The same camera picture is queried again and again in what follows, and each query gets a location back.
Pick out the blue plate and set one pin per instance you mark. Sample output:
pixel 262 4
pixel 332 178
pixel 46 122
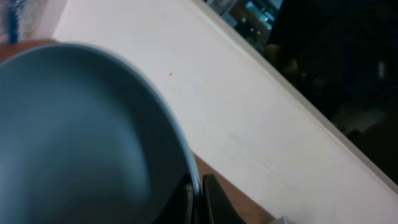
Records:
pixel 85 138

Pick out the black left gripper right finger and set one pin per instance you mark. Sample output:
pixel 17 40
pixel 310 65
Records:
pixel 217 206

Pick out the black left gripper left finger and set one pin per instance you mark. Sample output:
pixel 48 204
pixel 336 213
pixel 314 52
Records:
pixel 179 208

